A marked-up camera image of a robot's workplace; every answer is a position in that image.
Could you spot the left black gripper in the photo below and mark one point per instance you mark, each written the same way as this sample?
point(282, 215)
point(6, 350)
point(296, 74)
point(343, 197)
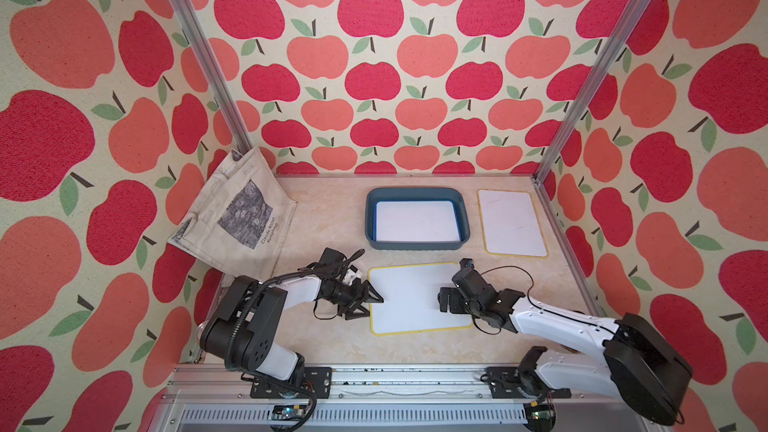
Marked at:
point(359, 298)

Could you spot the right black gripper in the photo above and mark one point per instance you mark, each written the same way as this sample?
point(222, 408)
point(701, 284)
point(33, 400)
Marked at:
point(450, 299)

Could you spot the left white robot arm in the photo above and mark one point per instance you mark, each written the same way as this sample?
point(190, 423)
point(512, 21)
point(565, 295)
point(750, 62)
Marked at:
point(242, 329)

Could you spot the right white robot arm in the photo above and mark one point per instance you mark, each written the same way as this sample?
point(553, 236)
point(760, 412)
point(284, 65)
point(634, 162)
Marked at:
point(624, 358)

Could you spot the dark teal storage box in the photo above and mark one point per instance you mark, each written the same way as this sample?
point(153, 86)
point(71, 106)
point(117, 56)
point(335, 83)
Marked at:
point(416, 194)

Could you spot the beige printed tote bag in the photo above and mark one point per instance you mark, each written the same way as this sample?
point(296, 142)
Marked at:
point(239, 220)

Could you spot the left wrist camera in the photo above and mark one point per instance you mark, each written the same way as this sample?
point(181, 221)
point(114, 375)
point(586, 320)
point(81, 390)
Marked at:
point(337, 265)

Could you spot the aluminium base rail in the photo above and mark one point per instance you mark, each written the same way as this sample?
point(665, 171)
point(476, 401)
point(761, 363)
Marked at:
point(393, 397)

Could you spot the left aluminium frame post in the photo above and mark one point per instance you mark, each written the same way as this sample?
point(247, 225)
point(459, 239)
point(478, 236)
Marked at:
point(213, 73)

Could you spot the aluminium frame post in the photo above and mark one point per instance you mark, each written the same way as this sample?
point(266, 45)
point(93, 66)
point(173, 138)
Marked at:
point(614, 46)
point(213, 73)

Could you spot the right aluminium frame post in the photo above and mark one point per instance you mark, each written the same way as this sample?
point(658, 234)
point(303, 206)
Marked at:
point(614, 46)

